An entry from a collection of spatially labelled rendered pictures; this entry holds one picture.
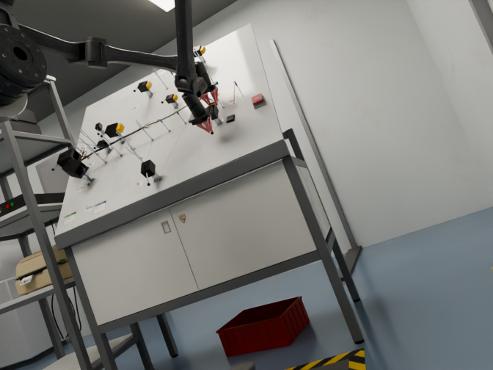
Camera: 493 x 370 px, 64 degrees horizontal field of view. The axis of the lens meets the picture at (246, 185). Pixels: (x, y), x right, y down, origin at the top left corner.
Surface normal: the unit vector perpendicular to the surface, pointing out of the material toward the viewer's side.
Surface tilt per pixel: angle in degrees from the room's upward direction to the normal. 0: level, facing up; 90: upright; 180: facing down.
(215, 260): 90
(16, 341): 90
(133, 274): 90
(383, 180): 90
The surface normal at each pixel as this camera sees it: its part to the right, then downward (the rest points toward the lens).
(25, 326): 0.88, -0.36
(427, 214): -0.35, 0.05
